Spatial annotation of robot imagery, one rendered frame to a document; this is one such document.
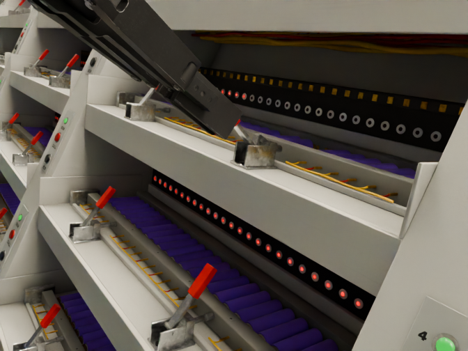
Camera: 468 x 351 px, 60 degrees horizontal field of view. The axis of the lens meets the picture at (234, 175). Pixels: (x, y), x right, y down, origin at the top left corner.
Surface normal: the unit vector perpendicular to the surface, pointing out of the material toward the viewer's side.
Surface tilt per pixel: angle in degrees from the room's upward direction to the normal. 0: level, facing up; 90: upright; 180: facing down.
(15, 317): 21
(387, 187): 111
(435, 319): 90
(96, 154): 90
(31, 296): 90
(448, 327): 90
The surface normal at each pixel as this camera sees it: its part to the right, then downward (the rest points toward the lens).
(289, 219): -0.78, 0.03
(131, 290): 0.15, -0.96
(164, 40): 0.70, 0.35
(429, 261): -0.68, -0.32
